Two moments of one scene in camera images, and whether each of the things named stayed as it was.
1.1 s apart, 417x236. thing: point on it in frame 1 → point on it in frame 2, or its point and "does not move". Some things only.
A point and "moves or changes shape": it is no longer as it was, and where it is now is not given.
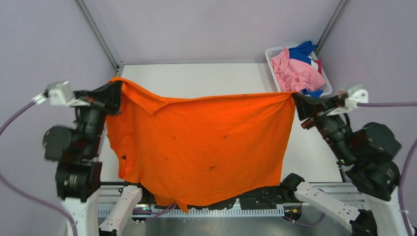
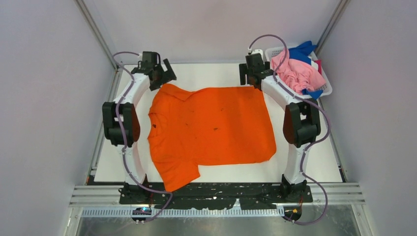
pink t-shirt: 295,75 does not move
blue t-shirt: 301,52 does not move
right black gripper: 307,107 → 243,71
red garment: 319,62 does not move
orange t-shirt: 193,150 moves or changes shape
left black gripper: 109,94 → 171,75
